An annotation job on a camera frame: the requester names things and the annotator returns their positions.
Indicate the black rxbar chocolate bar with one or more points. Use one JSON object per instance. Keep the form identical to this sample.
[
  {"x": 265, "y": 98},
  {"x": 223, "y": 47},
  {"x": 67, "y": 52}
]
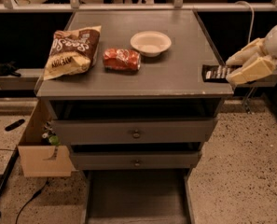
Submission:
[{"x": 216, "y": 73}]

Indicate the cardboard box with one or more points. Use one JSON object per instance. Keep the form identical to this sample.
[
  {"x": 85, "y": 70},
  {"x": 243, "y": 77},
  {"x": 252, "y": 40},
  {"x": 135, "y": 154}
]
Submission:
[{"x": 38, "y": 157}]

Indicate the black object on ledge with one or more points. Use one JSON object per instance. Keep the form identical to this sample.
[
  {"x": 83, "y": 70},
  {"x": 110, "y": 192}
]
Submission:
[{"x": 9, "y": 69}]

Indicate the grey middle drawer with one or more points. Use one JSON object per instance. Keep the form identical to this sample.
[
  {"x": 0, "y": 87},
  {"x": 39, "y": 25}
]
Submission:
[{"x": 134, "y": 160}]

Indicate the red soda can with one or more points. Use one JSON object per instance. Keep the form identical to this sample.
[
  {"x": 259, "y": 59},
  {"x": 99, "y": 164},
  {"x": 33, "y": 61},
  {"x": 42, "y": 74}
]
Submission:
[{"x": 122, "y": 59}]

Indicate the brown sea salt chip bag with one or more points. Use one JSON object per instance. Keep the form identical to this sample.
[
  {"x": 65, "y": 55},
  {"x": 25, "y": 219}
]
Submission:
[{"x": 72, "y": 52}]

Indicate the grey open bottom drawer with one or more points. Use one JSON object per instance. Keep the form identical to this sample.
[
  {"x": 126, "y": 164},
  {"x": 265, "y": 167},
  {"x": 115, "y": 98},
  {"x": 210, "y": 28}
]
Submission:
[{"x": 138, "y": 197}]

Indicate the grey drawer cabinet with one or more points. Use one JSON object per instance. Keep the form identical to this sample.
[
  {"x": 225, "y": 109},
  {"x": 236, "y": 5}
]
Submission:
[{"x": 167, "y": 87}]

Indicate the black marker on floor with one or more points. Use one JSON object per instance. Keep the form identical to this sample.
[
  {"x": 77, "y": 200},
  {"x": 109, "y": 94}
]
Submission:
[{"x": 14, "y": 125}]

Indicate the white paper bowl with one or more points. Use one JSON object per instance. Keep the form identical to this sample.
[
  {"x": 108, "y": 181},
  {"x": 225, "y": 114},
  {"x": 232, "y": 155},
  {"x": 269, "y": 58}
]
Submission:
[{"x": 151, "y": 43}]

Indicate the green bottle in box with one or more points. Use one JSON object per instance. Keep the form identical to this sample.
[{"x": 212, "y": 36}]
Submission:
[{"x": 51, "y": 138}]

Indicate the grey top drawer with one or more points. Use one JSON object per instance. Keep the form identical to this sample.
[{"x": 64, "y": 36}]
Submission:
[{"x": 105, "y": 132}]

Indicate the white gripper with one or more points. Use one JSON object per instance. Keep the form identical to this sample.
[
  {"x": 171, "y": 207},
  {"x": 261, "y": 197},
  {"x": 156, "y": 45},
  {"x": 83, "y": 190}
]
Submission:
[{"x": 258, "y": 68}]

